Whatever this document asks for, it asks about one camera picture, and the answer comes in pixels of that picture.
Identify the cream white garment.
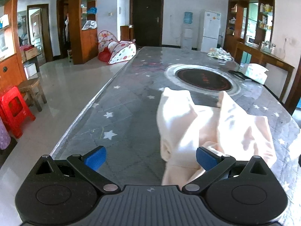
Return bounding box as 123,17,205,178
157,87,277,187

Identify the round induction cooktop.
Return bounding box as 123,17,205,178
164,64,241,96

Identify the red plastic stool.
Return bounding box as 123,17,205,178
1,86,36,138

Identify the small wooden stool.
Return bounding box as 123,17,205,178
17,78,47,112

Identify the tissue pack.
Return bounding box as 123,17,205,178
241,63,268,85

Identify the crumpled patterned cloth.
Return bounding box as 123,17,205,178
207,47,234,61

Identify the polka dot play tent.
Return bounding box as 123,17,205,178
98,30,137,65

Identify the left wooden display cabinet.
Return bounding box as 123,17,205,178
1,0,26,90

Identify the water dispenser with blue bottle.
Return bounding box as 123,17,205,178
181,12,193,50

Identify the white refrigerator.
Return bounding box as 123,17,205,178
199,11,221,53

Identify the wooden sideboard shelf unit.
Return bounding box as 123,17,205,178
223,0,294,101

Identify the dark wooden door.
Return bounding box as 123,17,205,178
130,0,164,47

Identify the wooden shelf cabinet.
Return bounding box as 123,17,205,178
68,0,98,65

